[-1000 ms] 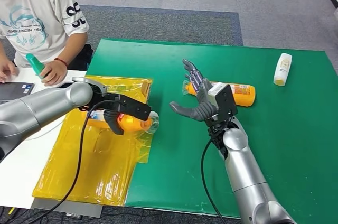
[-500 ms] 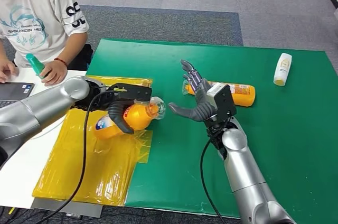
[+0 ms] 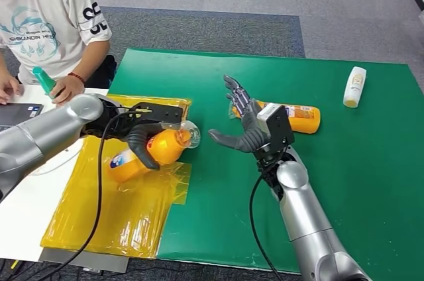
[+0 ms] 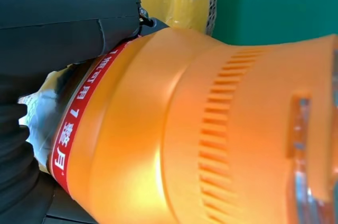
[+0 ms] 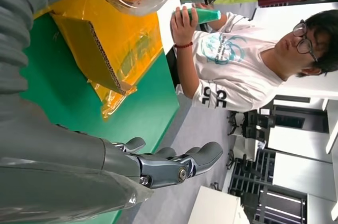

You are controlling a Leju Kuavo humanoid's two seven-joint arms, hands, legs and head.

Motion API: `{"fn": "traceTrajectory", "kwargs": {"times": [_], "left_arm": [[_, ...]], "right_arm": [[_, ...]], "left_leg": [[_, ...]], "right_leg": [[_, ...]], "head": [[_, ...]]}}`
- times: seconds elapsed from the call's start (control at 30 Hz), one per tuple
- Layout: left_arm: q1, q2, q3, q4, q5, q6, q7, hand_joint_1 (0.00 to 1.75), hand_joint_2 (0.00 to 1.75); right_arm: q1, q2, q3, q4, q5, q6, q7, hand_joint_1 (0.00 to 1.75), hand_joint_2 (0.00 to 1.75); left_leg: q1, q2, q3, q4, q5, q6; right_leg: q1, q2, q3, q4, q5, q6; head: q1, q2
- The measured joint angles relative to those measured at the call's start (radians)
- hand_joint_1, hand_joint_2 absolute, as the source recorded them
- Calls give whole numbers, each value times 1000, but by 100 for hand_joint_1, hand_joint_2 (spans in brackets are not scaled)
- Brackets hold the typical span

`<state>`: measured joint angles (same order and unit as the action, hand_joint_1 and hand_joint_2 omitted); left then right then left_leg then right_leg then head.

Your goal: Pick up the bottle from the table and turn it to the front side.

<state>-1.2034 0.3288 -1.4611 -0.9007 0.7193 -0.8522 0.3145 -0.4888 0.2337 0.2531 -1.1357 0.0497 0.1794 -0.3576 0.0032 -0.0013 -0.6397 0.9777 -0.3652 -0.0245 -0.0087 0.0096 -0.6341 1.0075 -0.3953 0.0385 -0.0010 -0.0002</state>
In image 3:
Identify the person's left hand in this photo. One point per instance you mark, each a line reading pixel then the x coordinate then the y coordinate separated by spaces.
pixel 68 90

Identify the green table mat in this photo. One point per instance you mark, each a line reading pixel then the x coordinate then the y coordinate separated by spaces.
pixel 231 226

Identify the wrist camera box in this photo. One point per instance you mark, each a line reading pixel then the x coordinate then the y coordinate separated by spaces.
pixel 278 129
pixel 162 114

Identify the grey laptop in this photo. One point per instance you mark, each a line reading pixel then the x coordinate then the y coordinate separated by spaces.
pixel 16 114

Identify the person's left forearm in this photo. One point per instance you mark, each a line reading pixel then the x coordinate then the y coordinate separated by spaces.
pixel 93 59

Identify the person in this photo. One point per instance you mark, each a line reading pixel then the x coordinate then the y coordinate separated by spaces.
pixel 50 7

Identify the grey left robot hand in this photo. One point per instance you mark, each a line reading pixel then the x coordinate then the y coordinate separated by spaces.
pixel 142 143

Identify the person's right hand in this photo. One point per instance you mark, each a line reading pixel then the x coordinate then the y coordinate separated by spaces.
pixel 10 88

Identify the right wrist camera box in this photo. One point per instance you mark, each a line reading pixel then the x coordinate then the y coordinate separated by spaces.
pixel 278 129

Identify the teal plastic bottle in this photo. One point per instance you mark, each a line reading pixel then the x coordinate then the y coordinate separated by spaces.
pixel 43 78

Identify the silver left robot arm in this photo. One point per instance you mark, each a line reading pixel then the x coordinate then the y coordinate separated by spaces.
pixel 43 134

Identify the small yellow strip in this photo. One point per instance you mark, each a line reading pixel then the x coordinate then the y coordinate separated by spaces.
pixel 14 264

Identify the orange bottle with clear cap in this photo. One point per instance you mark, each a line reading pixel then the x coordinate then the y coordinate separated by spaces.
pixel 165 147
pixel 305 118

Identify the person's right forearm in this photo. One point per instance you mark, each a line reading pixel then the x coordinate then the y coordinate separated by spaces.
pixel 2 64

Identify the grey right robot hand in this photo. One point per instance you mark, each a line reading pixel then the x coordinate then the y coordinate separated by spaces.
pixel 253 136

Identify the grey metal plate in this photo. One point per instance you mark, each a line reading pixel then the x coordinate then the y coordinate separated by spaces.
pixel 112 263

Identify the yellow plastic sheet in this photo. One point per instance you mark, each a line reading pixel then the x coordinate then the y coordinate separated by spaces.
pixel 99 217

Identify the small white bottle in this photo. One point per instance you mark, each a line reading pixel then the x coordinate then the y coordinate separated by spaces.
pixel 354 87

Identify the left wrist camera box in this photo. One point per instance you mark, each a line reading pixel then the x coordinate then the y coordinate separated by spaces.
pixel 162 114

